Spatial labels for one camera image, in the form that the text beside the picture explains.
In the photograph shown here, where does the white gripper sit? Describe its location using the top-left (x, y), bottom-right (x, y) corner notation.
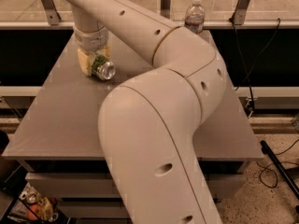
top-left (74, 27), bottom-right (110, 76)

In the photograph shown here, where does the green soda can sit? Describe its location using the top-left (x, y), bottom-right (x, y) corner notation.
top-left (92, 52), bottom-right (116, 81)

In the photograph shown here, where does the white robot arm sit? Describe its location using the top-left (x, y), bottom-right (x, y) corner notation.
top-left (66, 0), bottom-right (228, 224)

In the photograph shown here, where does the clear plastic water bottle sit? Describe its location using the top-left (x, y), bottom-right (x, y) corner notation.
top-left (184, 0), bottom-right (206, 35)

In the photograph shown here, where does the upper grey drawer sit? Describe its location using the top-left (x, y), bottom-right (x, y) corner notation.
top-left (25, 173), bottom-right (246, 200)

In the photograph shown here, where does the grey drawer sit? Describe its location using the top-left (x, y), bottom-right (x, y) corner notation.
top-left (56, 201), bottom-right (223, 220)
top-left (25, 173), bottom-right (246, 200)

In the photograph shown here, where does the lower grey drawer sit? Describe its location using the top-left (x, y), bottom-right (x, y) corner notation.
top-left (56, 201), bottom-right (223, 220)

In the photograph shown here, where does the clutter on floor shelf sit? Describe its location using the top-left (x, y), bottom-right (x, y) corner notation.
top-left (10, 183), bottom-right (59, 223)

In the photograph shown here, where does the black stand leg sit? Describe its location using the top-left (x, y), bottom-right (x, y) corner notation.
top-left (260, 140), bottom-right (299, 200)

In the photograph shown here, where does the left metal railing bracket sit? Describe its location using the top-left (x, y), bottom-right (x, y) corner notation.
top-left (41, 0), bottom-right (61, 26)

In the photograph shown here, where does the metal railing bracket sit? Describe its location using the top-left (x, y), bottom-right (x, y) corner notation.
top-left (231, 0), bottom-right (250, 25)
top-left (41, 0), bottom-right (61, 26)
top-left (160, 0), bottom-right (171, 18)

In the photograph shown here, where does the middle metal railing bracket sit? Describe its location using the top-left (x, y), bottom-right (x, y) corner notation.
top-left (160, 0), bottom-right (171, 18)

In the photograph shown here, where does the right metal railing bracket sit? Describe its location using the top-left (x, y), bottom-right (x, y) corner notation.
top-left (231, 0), bottom-right (250, 25)

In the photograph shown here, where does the hanging black cable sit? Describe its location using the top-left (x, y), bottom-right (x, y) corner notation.
top-left (232, 17), bottom-right (282, 114)

